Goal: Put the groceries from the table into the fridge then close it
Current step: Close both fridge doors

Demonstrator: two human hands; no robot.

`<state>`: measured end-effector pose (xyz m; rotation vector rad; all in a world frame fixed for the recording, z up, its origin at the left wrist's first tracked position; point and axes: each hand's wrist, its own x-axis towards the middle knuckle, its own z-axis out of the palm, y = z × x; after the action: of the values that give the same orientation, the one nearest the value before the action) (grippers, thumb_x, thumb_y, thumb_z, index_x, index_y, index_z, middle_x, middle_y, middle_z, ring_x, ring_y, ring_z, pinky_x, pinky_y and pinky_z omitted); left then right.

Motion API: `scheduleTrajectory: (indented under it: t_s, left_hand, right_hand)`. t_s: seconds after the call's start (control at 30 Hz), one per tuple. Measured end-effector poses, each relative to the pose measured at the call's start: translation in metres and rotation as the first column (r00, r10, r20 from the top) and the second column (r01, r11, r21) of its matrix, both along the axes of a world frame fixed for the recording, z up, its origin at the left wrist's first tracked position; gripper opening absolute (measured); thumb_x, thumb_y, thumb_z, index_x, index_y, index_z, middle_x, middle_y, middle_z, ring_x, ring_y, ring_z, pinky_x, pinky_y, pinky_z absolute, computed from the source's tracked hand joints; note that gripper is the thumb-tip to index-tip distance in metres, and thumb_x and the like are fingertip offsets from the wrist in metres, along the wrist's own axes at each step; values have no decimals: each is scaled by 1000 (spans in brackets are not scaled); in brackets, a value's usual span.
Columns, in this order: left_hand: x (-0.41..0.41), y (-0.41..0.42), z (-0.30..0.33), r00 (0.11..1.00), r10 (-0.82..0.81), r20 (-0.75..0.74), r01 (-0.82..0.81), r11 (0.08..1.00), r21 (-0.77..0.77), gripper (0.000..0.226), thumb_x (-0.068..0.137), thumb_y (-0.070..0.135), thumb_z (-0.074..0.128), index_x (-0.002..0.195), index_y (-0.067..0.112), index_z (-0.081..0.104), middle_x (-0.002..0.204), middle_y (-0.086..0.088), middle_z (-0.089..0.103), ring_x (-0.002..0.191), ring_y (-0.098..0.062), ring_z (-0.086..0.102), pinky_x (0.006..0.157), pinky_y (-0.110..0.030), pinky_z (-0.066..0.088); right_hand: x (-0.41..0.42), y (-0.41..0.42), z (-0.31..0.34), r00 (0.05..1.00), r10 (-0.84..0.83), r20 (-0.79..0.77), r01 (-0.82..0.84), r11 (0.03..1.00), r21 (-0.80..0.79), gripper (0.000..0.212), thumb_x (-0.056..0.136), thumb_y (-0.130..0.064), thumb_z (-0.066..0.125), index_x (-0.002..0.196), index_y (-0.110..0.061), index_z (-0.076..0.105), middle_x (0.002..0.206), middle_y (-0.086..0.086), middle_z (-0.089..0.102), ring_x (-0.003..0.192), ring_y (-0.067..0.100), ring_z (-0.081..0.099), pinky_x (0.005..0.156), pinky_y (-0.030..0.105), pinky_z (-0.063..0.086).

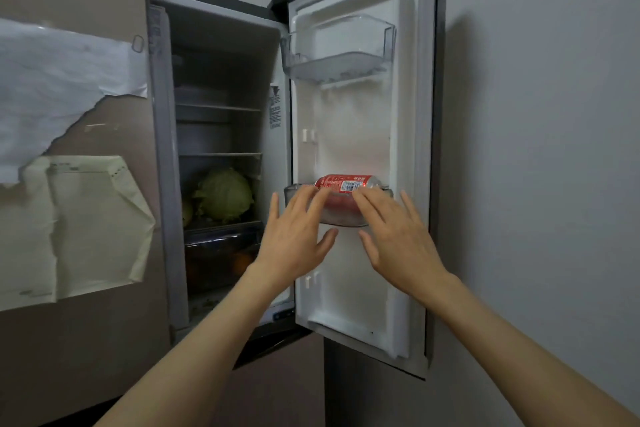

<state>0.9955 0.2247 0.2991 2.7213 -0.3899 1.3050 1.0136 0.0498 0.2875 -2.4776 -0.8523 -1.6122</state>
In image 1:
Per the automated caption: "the person's right hand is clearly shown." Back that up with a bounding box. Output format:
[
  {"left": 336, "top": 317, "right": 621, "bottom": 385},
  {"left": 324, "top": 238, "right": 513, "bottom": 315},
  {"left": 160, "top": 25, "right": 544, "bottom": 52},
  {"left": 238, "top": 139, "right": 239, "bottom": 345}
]
[{"left": 351, "top": 186, "right": 450, "bottom": 308}]

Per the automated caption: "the printed label sticker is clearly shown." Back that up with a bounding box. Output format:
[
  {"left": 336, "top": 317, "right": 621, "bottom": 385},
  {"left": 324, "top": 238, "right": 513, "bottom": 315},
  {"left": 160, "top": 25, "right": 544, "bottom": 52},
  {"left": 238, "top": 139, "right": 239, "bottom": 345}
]
[{"left": 268, "top": 86, "right": 283, "bottom": 131}]

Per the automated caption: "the person's right forearm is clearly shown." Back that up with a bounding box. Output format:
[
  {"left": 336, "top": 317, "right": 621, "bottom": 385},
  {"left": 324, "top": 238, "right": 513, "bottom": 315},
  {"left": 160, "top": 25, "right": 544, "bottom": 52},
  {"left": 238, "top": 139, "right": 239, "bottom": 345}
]
[{"left": 422, "top": 274, "right": 640, "bottom": 427}]

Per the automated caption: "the clear door bin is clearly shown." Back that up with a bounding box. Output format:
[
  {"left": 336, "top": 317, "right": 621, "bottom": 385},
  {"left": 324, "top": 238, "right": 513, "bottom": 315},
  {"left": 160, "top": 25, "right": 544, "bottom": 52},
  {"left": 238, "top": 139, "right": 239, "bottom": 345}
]
[
  {"left": 281, "top": 13, "right": 397, "bottom": 85},
  {"left": 283, "top": 183, "right": 395, "bottom": 228}
]

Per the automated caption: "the orange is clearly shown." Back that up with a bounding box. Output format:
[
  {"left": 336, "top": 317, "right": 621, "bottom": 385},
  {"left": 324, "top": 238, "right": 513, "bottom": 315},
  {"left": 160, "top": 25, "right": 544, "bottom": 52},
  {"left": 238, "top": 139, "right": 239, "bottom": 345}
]
[{"left": 232, "top": 251, "right": 256, "bottom": 276}]

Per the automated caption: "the red cola can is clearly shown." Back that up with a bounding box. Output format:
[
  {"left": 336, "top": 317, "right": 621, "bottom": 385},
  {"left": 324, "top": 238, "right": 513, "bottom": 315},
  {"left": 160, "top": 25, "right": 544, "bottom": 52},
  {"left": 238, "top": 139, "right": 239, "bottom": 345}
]
[{"left": 313, "top": 173, "right": 390, "bottom": 215}]

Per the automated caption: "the silver pink refrigerator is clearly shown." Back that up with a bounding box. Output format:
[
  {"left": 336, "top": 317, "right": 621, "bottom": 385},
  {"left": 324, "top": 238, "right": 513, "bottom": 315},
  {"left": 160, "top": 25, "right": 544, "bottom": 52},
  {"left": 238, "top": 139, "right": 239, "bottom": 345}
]
[{"left": 0, "top": 0, "right": 447, "bottom": 427}]

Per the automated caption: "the torn white paper sheet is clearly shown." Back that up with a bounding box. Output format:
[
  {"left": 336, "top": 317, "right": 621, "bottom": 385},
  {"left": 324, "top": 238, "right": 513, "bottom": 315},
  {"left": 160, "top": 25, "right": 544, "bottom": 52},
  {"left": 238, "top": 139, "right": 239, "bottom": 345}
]
[{"left": 0, "top": 17, "right": 149, "bottom": 186}]

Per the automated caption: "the green cabbage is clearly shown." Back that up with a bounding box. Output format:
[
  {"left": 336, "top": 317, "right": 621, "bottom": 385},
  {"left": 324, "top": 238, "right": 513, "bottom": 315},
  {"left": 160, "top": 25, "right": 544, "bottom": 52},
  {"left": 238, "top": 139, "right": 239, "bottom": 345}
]
[{"left": 192, "top": 167, "right": 256, "bottom": 224}]

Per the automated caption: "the person's left hand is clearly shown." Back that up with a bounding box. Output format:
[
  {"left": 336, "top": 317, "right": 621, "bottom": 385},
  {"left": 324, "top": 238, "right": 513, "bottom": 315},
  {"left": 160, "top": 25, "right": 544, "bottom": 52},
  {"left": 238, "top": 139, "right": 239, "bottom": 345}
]
[{"left": 249, "top": 185, "right": 340, "bottom": 294}]

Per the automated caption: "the person's left forearm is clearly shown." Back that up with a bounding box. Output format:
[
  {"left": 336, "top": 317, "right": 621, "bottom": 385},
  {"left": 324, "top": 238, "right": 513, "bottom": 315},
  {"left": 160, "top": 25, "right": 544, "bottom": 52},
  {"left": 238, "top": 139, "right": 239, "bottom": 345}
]
[{"left": 95, "top": 266, "right": 289, "bottom": 427}]

